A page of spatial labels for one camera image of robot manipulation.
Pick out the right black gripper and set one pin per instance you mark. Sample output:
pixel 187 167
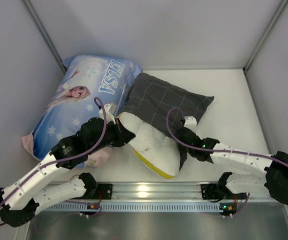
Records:
pixel 183 136

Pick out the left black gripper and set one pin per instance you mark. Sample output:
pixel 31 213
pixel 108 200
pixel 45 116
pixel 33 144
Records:
pixel 123 132

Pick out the white pillow yellow trim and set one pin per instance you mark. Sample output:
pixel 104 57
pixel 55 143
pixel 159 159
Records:
pixel 155 150

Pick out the grey checked pillowcase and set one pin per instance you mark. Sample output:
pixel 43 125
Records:
pixel 163 105

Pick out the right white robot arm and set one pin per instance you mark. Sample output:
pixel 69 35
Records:
pixel 246 172

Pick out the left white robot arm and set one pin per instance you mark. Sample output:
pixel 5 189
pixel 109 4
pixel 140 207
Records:
pixel 27 197

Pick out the Elsa print blue pillow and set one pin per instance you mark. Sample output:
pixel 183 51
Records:
pixel 87 77

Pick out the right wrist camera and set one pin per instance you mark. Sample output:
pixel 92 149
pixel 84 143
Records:
pixel 190 123

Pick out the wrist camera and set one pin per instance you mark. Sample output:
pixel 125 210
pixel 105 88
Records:
pixel 190 123
pixel 110 109

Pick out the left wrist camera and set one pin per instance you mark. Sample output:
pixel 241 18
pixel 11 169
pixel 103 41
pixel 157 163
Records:
pixel 110 109

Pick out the aluminium mounting rail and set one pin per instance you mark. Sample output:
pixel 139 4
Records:
pixel 156 191

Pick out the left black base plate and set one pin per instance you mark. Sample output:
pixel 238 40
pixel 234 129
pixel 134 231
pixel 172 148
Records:
pixel 103 192

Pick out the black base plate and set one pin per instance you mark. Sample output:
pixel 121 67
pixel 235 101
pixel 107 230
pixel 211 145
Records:
pixel 103 192
pixel 209 192

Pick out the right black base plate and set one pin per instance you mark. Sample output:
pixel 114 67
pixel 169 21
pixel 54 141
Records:
pixel 209 192

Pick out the slotted grey cable duct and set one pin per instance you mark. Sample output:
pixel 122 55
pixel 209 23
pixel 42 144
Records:
pixel 172 207

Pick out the right aluminium corner post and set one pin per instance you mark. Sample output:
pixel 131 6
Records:
pixel 266 33

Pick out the aluminium corner post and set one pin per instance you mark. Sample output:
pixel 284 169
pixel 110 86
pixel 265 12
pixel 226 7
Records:
pixel 43 32
pixel 266 33

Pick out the left aluminium corner post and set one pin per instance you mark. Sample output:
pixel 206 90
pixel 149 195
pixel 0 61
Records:
pixel 43 32

